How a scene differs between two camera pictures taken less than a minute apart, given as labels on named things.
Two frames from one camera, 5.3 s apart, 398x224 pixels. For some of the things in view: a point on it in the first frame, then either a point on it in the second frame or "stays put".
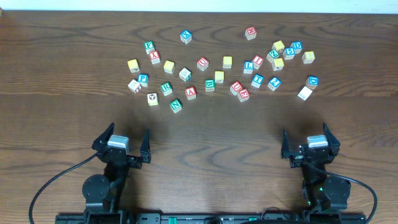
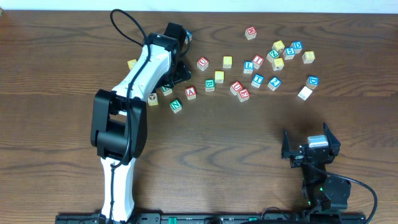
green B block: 209,85 stays put
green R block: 166,88 stays put
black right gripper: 311,155 stays put
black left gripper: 121,156 -> 181,73
